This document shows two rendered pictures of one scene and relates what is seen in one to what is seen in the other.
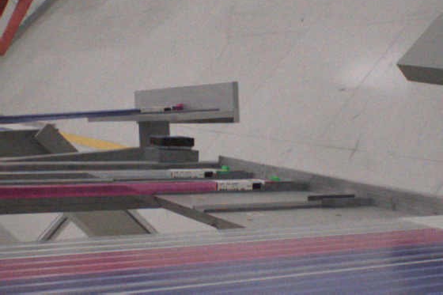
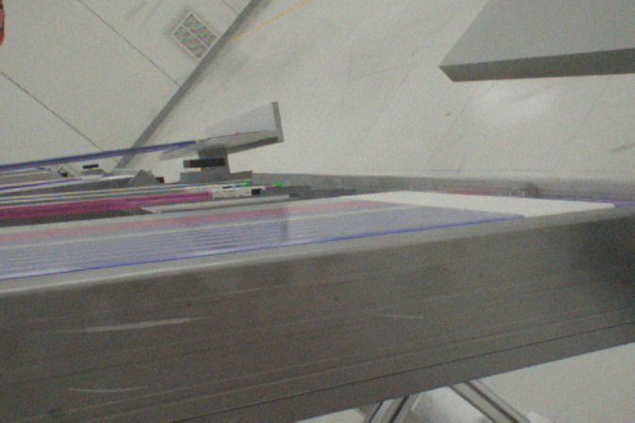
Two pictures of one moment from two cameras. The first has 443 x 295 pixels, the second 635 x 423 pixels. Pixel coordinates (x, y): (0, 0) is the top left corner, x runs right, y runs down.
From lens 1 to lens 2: 0.20 m
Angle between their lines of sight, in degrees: 6
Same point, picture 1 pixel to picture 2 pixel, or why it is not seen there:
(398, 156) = (499, 171)
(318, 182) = (318, 182)
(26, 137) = (123, 184)
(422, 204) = (393, 186)
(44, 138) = (138, 183)
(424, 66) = (460, 63)
